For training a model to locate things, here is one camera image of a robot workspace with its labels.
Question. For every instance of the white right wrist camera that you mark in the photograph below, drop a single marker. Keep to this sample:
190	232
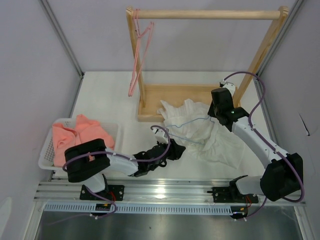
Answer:
228	85

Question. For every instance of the pink wire hanger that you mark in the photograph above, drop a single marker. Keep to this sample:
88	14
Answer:
138	61

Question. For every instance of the right aluminium frame post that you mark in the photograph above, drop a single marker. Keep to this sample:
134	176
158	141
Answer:
293	12

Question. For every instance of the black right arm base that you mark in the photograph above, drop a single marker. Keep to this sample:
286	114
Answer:
231	194

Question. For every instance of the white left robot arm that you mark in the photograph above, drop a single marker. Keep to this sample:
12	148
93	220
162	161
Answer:
86	162

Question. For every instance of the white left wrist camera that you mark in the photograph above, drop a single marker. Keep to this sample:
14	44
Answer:
160	135

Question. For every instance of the white slotted cable duct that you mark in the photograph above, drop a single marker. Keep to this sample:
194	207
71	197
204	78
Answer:
134	208

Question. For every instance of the pink garment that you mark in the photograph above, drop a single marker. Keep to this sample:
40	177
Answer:
85	130

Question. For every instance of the wooden clothes rack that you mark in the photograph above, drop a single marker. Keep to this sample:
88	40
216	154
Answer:
188	40

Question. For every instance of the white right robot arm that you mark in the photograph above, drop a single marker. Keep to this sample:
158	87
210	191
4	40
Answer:
283	172

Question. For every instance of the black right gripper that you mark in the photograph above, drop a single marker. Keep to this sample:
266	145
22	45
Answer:
211	112

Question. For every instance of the aluminium frame post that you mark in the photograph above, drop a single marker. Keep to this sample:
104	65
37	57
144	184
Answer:
293	12
53	21

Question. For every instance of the blue wire hanger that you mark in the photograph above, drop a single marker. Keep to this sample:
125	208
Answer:
196	131

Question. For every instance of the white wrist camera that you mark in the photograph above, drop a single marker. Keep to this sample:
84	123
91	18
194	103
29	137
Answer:
228	85
160	135

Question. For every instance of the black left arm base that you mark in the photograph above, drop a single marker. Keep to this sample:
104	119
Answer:
96	189

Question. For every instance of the left aluminium frame post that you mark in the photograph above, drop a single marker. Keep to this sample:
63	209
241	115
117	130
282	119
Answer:
53	21

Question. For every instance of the white skirt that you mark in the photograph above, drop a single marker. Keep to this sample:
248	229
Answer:
222	147

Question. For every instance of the aluminium mounting rail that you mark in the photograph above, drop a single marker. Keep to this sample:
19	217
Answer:
138	191

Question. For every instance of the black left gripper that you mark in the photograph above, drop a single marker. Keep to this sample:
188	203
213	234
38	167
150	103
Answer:
176	150

